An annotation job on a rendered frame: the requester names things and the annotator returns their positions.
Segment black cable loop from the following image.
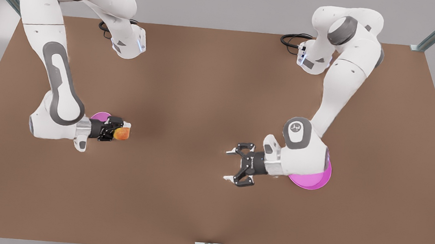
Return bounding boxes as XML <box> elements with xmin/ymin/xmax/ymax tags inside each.
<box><xmin>279</xmin><ymin>31</ymin><xmax>314</xmax><ymax>58</ymax></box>
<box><xmin>97</xmin><ymin>15</ymin><xmax>140</xmax><ymax>43</ymax></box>

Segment pink plate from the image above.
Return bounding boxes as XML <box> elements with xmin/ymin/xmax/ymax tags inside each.
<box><xmin>287</xmin><ymin>155</ymin><xmax>334</xmax><ymax>192</ymax></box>

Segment red yellow apple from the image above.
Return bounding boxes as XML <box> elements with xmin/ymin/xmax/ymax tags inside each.
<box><xmin>113</xmin><ymin>126</ymin><xmax>131</xmax><ymax>142</ymax></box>

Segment pink bowl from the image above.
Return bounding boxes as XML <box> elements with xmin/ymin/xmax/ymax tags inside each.
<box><xmin>90</xmin><ymin>111</ymin><xmax>113</xmax><ymax>123</ymax></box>

